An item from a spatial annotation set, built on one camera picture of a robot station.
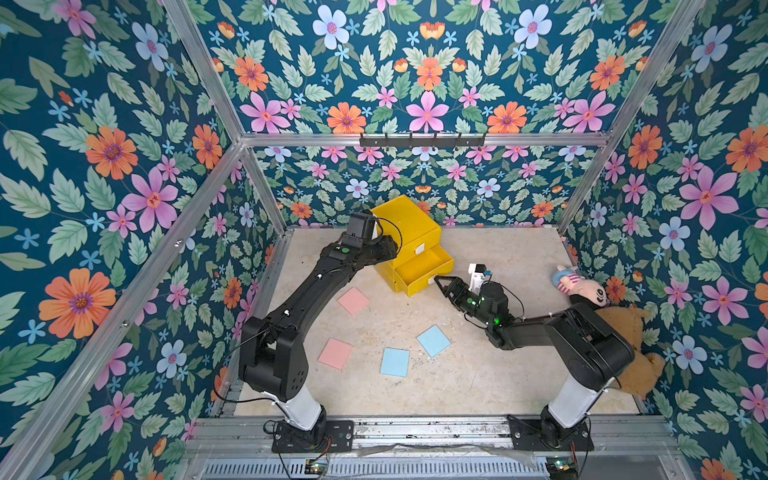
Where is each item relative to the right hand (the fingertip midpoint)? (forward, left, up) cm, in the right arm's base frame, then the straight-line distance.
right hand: (438, 282), depth 88 cm
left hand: (+6, +13, +10) cm, 17 cm away
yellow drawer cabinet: (+9, +5, +1) cm, 10 cm away
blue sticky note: (-19, +12, -14) cm, 27 cm away
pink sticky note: (0, +28, -13) cm, 31 cm away
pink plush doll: (+6, -45, -7) cm, 45 cm away
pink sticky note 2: (-17, +31, -14) cm, 38 cm away
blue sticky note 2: (-12, +1, -14) cm, 18 cm away
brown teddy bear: (-22, -53, -6) cm, 58 cm away
